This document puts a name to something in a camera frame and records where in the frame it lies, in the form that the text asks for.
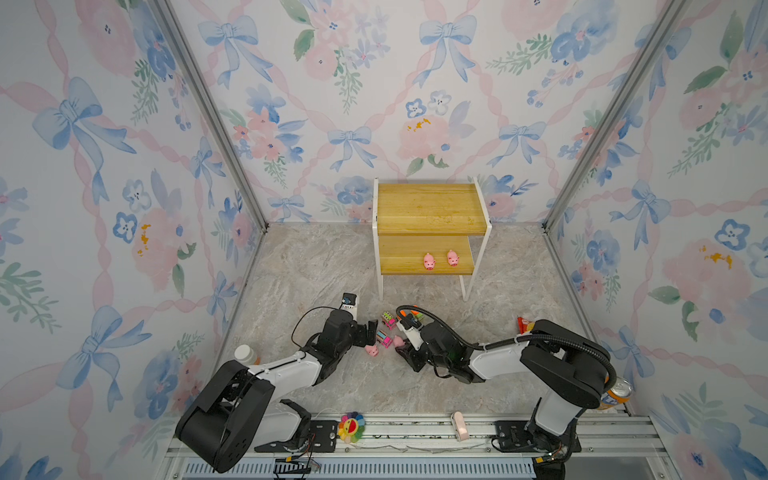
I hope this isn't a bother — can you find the pink eraser block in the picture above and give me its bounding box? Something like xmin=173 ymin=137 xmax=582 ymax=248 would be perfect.
xmin=451 ymin=411 xmax=470 ymax=442

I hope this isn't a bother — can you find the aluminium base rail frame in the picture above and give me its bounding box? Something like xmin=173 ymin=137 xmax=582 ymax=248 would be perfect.
xmin=152 ymin=407 xmax=676 ymax=480

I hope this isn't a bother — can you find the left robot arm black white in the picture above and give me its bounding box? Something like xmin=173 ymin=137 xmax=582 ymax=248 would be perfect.
xmin=174 ymin=308 xmax=377 ymax=473

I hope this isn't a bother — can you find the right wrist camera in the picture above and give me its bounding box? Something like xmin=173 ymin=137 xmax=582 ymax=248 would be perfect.
xmin=398 ymin=314 xmax=423 ymax=350

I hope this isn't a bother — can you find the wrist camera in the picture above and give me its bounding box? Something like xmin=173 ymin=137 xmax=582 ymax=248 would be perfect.
xmin=398 ymin=314 xmax=423 ymax=350
xmin=340 ymin=292 xmax=358 ymax=320

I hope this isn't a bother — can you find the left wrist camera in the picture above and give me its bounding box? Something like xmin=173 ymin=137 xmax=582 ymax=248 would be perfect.
xmin=340 ymin=292 xmax=358 ymax=320

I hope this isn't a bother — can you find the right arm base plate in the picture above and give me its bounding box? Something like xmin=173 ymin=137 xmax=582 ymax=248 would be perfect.
xmin=491 ymin=420 xmax=582 ymax=455

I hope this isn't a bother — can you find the rainbow flower plush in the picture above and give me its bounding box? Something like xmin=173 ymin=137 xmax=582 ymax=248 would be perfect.
xmin=337 ymin=411 xmax=366 ymax=444

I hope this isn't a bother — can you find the pink green toy truck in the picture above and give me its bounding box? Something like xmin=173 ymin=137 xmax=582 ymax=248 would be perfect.
xmin=381 ymin=312 xmax=397 ymax=330

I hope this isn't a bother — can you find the red snack bag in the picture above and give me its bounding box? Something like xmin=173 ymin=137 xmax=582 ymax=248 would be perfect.
xmin=517 ymin=317 xmax=535 ymax=334

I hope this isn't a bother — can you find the orange soda can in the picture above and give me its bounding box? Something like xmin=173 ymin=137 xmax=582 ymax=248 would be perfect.
xmin=598 ymin=377 xmax=634 ymax=410

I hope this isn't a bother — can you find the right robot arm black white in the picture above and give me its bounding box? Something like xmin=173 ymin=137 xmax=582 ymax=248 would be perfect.
xmin=396 ymin=305 xmax=618 ymax=454

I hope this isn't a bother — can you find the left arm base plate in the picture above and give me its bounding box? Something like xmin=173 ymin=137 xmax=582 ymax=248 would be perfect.
xmin=252 ymin=420 xmax=338 ymax=455

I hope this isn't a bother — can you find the white wood two-tier shelf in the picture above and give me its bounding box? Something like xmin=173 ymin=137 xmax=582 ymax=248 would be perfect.
xmin=371 ymin=178 xmax=492 ymax=300

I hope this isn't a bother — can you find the pink teal toy truck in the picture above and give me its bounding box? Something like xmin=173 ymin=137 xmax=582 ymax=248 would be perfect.
xmin=377 ymin=334 xmax=392 ymax=348

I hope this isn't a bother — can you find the white capped bottle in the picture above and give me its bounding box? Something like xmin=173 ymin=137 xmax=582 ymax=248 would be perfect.
xmin=234 ymin=344 xmax=260 ymax=365

